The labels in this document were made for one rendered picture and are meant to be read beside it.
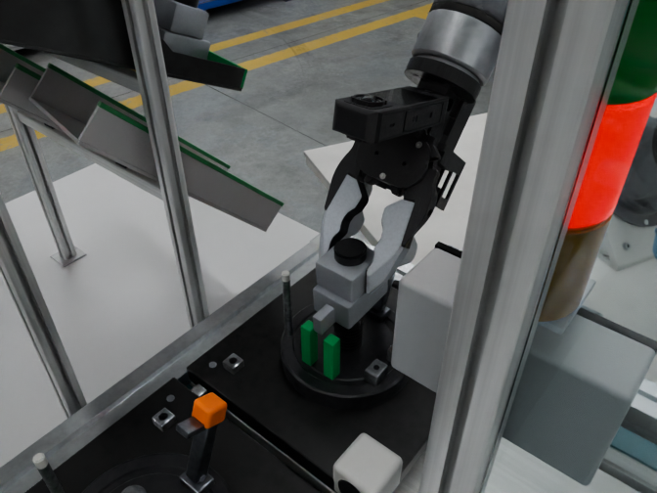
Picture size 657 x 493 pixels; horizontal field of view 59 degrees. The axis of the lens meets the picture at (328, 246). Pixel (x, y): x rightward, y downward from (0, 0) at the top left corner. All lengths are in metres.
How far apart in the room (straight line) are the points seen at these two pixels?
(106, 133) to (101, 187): 0.57
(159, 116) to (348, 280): 0.23
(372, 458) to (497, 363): 0.29
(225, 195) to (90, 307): 0.30
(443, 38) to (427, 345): 0.30
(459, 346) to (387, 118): 0.24
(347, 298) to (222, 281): 0.39
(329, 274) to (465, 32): 0.24
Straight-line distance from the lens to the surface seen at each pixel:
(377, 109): 0.45
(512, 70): 0.19
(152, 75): 0.56
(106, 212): 1.09
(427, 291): 0.30
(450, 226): 1.01
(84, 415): 0.64
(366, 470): 0.53
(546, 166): 0.20
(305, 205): 2.57
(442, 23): 0.55
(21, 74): 0.72
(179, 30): 0.67
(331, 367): 0.57
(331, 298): 0.54
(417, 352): 0.33
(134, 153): 0.62
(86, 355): 0.84
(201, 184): 0.67
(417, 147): 0.52
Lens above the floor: 1.44
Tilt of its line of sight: 38 degrees down
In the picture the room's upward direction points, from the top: straight up
